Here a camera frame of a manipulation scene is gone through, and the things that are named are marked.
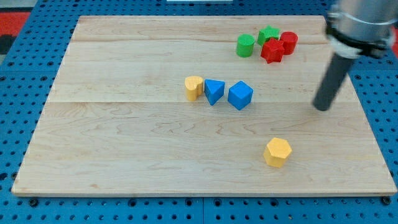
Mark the green star block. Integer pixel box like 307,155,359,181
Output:
257,26,280,45

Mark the red star block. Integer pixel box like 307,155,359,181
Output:
261,38,284,63

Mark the blue triangle block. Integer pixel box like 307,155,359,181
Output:
204,79,225,106

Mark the blue cube block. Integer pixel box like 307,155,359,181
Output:
228,80,254,110

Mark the green cylinder block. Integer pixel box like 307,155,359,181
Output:
236,34,255,58

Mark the yellow hexagon block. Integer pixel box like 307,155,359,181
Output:
263,138,292,168

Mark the red cylinder block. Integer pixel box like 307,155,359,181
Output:
280,31,299,55

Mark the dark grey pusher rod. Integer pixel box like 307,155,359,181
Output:
312,53,354,111

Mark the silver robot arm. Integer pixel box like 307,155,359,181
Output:
326,0,397,59

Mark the wooden board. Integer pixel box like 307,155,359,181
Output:
12,16,397,197

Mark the yellow heart block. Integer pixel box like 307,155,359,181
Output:
184,76,204,101

